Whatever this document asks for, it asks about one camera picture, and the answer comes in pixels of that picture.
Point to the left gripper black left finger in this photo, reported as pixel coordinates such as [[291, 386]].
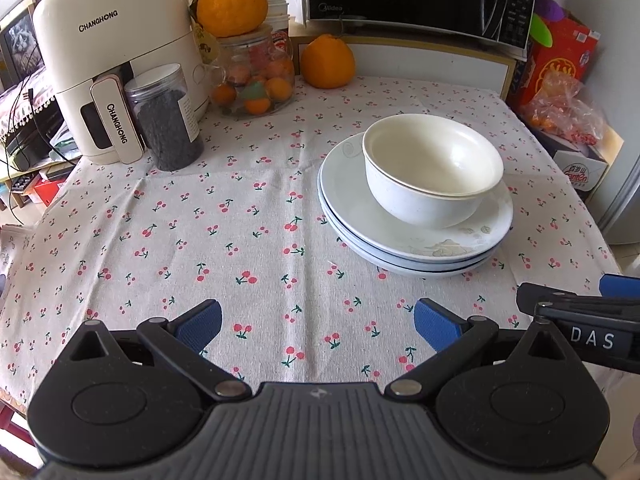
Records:
[[177, 345]]

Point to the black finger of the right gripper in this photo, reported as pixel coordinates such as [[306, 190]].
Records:
[[619, 286]]

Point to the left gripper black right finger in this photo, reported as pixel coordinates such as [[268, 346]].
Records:
[[457, 342]]

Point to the white blue rimmed plate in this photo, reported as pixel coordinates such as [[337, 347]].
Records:
[[380, 238]]

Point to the large white bowl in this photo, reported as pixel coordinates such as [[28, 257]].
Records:
[[419, 209]]

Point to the white plate with swirl pattern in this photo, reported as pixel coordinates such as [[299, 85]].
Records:
[[342, 178]]

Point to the blue patterned plate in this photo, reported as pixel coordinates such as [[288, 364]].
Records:
[[405, 267]]

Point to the cream white bowl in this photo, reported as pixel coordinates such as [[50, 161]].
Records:
[[433, 155]]

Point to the white refrigerator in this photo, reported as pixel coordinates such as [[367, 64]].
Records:
[[614, 203]]

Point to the Ganten water carton box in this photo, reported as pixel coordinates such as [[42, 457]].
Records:
[[584, 165]]

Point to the cherry print tablecloth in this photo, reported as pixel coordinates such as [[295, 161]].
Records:
[[243, 225]]

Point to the plastic bag of snacks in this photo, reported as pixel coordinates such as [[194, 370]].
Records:
[[563, 107]]

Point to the red small box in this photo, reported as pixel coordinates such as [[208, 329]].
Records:
[[45, 191]]

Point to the wooden shelf with papers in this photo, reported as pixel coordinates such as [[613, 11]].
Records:
[[34, 134]]

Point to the red gift box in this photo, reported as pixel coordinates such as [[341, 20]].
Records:
[[572, 47]]

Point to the wooden microwave stand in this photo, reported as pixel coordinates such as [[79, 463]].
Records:
[[410, 54]]

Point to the clear jar of black beans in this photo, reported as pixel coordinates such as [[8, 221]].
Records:
[[160, 103]]

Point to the glass jar of small oranges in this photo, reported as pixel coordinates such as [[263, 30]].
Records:
[[246, 75]]

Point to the large orange on table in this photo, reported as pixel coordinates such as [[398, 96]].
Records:
[[327, 63]]

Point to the white Changhong air fryer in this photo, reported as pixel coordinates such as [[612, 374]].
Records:
[[83, 40]]

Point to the large orange on jar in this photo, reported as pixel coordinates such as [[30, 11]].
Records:
[[229, 18]]

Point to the cat picture frame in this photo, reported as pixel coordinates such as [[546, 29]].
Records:
[[20, 54]]

